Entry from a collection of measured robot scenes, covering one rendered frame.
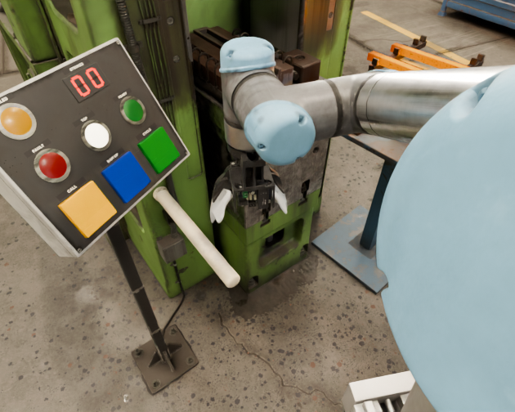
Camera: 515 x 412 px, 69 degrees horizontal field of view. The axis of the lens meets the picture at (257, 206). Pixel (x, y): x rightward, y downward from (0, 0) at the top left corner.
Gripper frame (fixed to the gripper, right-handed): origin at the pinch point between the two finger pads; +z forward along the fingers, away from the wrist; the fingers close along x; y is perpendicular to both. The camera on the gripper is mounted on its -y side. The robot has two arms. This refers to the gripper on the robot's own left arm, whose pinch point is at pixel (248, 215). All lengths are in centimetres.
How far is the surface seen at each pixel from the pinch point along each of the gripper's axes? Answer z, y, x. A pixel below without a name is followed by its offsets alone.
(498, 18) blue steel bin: 78, -299, 307
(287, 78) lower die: -3, -51, 21
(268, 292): 93, -38, 14
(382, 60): -4, -55, 53
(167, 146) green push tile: -7.2, -16.6, -14.8
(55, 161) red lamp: -15.9, -3.5, -32.3
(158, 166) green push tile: -5.5, -12.3, -17.0
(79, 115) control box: -19.2, -11.9, -28.5
